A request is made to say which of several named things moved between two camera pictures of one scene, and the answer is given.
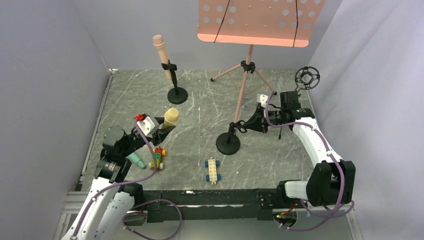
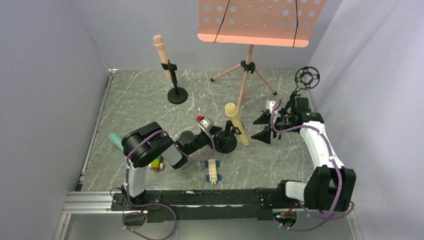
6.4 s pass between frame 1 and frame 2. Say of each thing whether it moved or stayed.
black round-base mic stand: stayed
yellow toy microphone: moved
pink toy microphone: stayed
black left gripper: moved
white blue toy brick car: stayed
